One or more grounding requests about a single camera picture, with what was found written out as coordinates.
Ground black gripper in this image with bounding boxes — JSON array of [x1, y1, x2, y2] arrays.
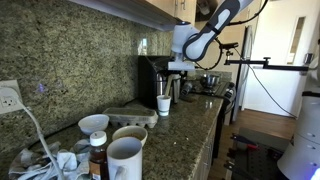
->
[[168, 69, 195, 103]]

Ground cream bowl with brown contents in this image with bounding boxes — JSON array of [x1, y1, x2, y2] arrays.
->
[[111, 125, 149, 148]]

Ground empty white bowl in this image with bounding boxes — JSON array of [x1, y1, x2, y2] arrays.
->
[[77, 113, 110, 136]]

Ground white paper cup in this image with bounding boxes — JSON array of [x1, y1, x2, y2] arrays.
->
[[156, 94, 172, 117]]

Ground metal pot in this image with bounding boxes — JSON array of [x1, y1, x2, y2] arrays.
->
[[199, 73, 221, 90]]

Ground black kitchen stove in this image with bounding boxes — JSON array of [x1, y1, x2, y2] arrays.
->
[[181, 79, 238, 159]]

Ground egg carton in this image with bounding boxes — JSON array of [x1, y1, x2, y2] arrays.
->
[[102, 106, 159, 129]]

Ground tall refrigerator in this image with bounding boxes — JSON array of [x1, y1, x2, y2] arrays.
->
[[232, 24, 255, 123]]

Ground black range hood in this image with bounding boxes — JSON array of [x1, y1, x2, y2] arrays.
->
[[194, 0, 225, 23]]

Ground white ceramic mug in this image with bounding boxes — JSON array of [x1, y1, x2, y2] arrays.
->
[[106, 136, 144, 180]]

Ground black robot cart with clamps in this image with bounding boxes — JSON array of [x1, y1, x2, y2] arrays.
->
[[223, 128, 292, 180]]

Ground amber bottle with white cap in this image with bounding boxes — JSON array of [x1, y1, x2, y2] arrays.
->
[[88, 130, 110, 180]]

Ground crumpled grey cloth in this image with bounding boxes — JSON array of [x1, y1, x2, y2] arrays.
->
[[8, 139, 93, 180]]

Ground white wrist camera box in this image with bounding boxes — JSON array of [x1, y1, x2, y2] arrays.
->
[[167, 60, 196, 72]]

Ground black camera on stand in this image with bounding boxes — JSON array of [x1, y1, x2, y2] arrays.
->
[[221, 41, 240, 51]]

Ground thin black camera cable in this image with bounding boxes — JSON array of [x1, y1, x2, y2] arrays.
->
[[233, 48, 298, 120]]

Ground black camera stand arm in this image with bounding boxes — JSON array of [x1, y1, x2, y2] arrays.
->
[[223, 49, 311, 73]]

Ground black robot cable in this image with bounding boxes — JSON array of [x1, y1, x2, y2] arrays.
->
[[194, 0, 270, 71]]

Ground white power cable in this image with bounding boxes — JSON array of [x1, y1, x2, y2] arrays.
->
[[0, 87, 66, 180]]

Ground white wall outlet with plug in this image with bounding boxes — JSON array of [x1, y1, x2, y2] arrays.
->
[[0, 79, 24, 115]]

